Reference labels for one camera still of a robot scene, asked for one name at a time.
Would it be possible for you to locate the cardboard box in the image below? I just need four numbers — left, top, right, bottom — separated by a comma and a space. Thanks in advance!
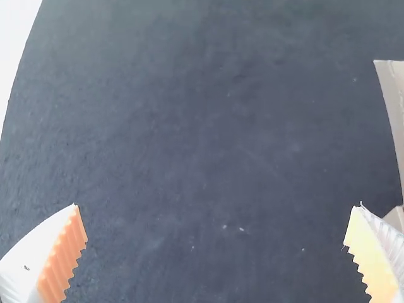
372, 59, 404, 235

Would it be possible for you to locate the black mat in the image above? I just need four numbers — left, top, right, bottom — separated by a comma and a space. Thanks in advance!
0, 0, 404, 303

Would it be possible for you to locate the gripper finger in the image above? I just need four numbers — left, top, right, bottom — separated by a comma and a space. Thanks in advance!
0, 203, 89, 303
343, 200, 404, 303

